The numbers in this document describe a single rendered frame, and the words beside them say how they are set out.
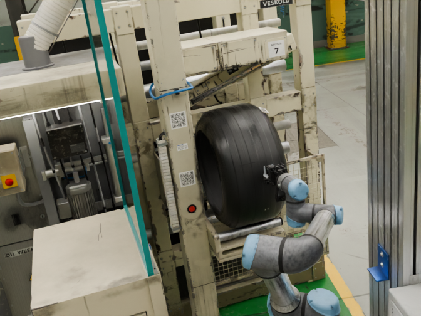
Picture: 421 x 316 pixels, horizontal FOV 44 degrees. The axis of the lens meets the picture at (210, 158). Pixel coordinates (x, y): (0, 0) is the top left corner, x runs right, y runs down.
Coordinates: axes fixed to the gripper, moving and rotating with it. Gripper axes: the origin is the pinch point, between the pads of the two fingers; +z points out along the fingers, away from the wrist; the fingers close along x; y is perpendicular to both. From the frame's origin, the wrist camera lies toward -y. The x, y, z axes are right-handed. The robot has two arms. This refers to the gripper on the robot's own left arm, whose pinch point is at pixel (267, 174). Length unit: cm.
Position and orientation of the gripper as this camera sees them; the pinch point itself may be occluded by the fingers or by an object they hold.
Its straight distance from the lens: 231.5
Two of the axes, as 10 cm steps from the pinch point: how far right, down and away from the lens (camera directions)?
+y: -1.6, -9.5, -2.6
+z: -2.7, -2.1, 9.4
